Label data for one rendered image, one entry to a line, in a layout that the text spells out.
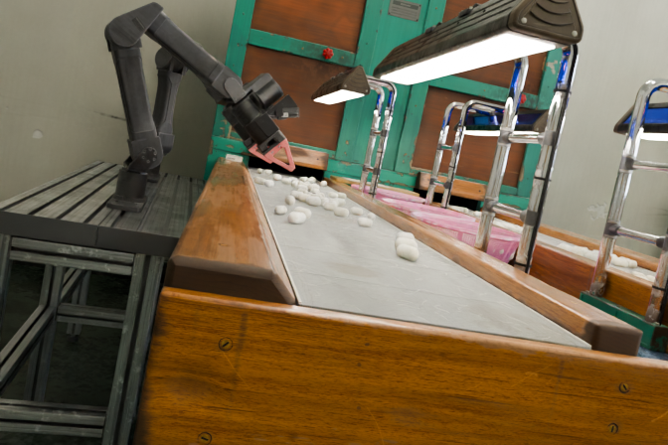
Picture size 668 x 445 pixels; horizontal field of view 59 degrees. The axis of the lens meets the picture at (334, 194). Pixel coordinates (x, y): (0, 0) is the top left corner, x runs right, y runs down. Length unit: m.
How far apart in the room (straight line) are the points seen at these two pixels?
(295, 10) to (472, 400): 1.98
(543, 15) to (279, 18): 1.79
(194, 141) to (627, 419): 2.77
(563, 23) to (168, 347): 0.50
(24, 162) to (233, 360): 2.84
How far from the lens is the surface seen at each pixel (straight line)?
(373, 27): 2.42
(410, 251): 0.89
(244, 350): 0.53
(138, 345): 1.16
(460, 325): 0.60
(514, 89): 1.06
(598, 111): 4.02
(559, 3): 0.68
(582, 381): 0.64
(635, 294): 1.14
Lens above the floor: 0.88
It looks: 4 degrees down
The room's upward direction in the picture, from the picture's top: 11 degrees clockwise
